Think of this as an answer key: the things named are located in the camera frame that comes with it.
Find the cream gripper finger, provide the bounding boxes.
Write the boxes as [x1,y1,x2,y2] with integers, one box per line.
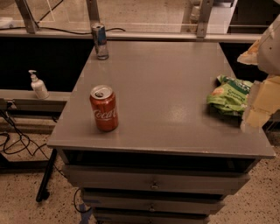
[237,40,260,66]
[241,75,280,133]

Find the green rice chip bag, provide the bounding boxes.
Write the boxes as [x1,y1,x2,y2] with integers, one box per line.
[206,75,253,116]

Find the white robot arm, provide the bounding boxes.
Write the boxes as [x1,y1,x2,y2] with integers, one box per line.
[237,15,280,133]

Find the red Coca-Cola can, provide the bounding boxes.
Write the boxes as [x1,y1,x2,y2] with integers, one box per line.
[89,85,118,131]

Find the blue silver energy drink can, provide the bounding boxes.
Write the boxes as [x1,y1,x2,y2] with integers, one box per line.
[91,23,109,60]

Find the grey drawer cabinet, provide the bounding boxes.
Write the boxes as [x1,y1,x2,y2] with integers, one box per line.
[46,39,277,224]

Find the top grey drawer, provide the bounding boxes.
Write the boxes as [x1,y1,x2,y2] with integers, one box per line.
[63,164,250,195]

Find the grey drawer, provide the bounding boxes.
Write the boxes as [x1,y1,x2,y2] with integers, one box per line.
[63,164,250,195]
[94,210,209,224]
[82,192,224,214]

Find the middle grey drawer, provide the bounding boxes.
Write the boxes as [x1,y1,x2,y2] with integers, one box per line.
[82,192,224,214]

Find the bottom grey drawer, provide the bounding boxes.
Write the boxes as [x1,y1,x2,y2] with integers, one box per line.
[94,210,209,224]

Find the white pump soap bottle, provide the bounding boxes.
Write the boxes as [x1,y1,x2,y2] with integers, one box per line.
[29,70,49,99]

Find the black metal table leg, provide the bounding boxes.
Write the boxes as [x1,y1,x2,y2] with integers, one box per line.
[36,149,57,202]

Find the grey metal frame rail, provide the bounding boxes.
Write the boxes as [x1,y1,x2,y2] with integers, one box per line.
[0,0,261,43]

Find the black cable on ledge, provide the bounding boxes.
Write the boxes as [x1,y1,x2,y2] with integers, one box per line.
[0,0,126,35]

